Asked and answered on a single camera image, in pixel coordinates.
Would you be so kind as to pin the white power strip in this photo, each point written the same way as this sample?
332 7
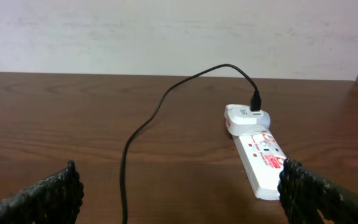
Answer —
262 159

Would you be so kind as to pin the white USB wall charger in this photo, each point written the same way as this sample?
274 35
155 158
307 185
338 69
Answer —
241 121

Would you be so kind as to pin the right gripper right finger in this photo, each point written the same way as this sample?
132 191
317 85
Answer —
307 197

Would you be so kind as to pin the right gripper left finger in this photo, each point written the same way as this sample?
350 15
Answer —
56 199

